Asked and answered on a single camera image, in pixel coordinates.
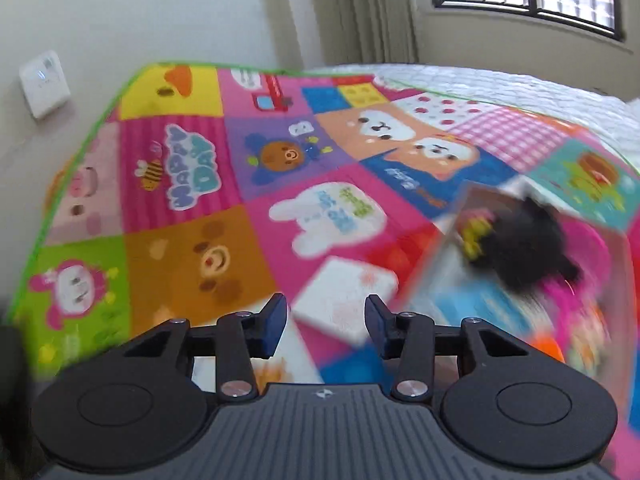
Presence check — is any white square notepad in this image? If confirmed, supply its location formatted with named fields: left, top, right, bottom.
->
left=292, top=256, right=398, bottom=347

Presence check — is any black plush toy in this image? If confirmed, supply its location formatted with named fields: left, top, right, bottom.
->
left=466, top=196, right=577, bottom=292

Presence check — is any blue white tissue pack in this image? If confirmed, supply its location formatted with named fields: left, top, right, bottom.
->
left=428, top=282, right=535, bottom=336

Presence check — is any pink yellow pudding cup toy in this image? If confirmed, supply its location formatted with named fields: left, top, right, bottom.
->
left=456, top=208, right=495, bottom=262

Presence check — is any pink plastic net scoop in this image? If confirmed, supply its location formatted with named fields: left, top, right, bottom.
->
left=540, top=218, right=612, bottom=368

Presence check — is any colourful cartoon play mat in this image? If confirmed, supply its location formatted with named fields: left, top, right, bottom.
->
left=6, top=62, right=640, bottom=480

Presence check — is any pink cardboard box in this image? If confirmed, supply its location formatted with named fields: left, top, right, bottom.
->
left=402, top=184, right=638, bottom=437

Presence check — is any white quilted bedspread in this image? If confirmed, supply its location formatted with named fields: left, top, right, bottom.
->
left=312, top=64, right=639, bottom=167

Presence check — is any beige curtain left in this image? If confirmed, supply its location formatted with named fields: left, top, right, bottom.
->
left=262, top=0, right=420, bottom=68

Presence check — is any white wall switch panel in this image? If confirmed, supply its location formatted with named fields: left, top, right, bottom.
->
left=18, top=50, right=70, bottom=120

